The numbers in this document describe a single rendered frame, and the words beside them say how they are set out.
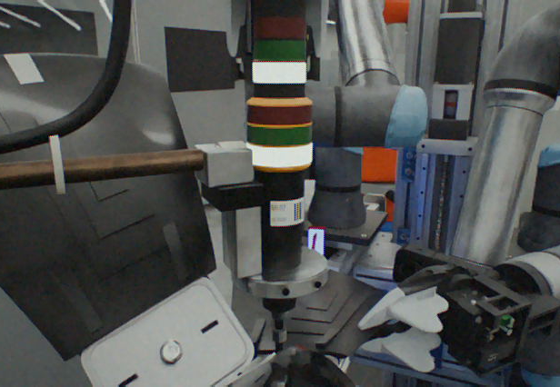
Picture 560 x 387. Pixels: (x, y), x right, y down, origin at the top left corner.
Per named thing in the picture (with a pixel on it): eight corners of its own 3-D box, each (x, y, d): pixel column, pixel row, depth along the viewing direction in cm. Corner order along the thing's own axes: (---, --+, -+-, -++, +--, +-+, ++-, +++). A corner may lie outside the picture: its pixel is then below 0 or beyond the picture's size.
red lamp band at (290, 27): (265, 37, 28) (265, 15, 27) (245, 40, 30) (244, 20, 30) (315, 39, 29) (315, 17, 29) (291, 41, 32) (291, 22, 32)
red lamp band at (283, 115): (262, 127, 28) (262, 106, 28) (236, 120, 32) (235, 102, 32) (325, 124, 30) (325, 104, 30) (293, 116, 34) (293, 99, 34)
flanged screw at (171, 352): (181, 364, 30) (183, 363, 27) (158, 364, 29) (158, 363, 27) (183, 342, 30) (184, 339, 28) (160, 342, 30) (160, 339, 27)
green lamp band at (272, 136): (263, 148, 29) (263, 128, 28) (236, 138, 32) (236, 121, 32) (324, 143, 31) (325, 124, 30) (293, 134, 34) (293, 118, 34)
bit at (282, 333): (272, 376, 36) (272, 315, 34) (273, 368, 37) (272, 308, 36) (285, 377, 36) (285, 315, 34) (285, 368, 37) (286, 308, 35)
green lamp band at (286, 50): (266, 61, 28) (265, 39, 28) (245, 61, 31) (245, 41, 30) (315, 61, 29) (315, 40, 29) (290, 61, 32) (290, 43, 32)
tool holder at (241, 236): (224, 315, 29) (218, 158, 26) (192, 272, 35) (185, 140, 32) (346, 286, 33) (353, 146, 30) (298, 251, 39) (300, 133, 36)
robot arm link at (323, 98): (334, 168, 56) (337, 73, 53) (241, 167, 57) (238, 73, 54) (329, 155, 64) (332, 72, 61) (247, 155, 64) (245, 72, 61)
